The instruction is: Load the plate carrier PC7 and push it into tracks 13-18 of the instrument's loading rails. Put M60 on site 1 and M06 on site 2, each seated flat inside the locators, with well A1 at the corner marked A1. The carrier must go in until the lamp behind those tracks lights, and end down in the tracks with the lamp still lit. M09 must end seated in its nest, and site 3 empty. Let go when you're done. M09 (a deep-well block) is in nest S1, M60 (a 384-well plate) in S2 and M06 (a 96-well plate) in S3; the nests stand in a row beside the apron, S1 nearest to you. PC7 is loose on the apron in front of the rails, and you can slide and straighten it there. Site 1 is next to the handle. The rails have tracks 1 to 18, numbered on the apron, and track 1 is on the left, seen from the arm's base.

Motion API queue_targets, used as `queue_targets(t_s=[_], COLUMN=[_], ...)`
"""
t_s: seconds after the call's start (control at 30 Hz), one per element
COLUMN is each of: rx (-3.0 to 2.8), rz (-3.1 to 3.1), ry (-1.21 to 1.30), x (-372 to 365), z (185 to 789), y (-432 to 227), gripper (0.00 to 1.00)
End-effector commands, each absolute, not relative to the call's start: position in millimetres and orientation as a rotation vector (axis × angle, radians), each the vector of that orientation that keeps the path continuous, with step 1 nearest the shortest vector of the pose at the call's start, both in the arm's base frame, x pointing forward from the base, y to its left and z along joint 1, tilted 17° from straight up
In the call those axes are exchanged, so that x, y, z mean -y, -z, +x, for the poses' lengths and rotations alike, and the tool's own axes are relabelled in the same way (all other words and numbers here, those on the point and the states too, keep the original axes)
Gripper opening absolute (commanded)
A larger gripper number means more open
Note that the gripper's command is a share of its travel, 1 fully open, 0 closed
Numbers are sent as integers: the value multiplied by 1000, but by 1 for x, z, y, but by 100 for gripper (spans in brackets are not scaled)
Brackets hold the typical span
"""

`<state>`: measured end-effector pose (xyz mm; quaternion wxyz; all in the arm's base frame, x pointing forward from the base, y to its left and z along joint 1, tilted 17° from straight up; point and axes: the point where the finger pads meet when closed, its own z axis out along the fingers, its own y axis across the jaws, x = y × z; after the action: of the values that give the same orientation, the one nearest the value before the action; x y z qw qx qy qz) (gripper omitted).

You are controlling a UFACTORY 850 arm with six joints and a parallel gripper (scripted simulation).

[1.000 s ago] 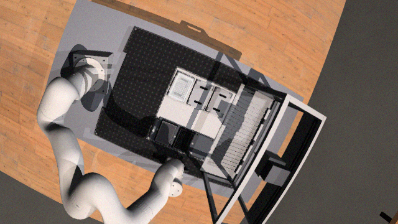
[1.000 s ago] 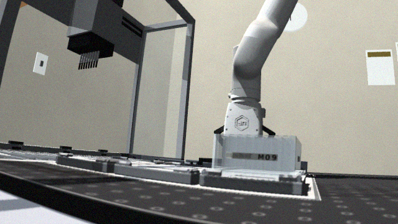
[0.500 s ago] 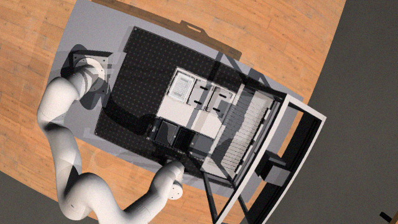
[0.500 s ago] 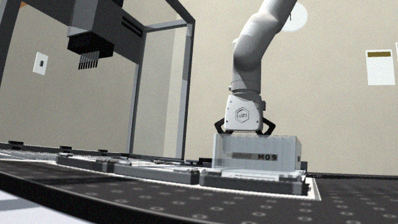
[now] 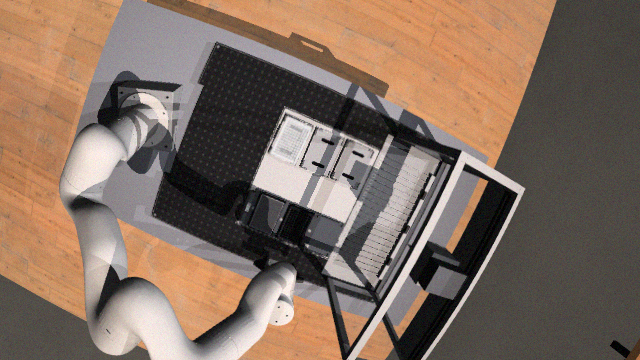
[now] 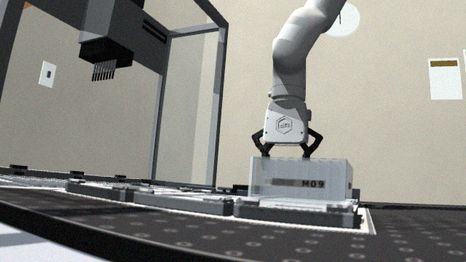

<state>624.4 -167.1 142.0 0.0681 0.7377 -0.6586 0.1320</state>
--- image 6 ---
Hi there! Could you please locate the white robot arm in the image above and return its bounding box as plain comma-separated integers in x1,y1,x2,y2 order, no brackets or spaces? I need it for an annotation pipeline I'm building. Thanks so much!
268,0,347,102

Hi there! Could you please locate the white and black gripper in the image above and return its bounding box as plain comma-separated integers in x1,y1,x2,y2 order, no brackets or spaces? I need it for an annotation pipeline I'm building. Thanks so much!
251,98,323,158

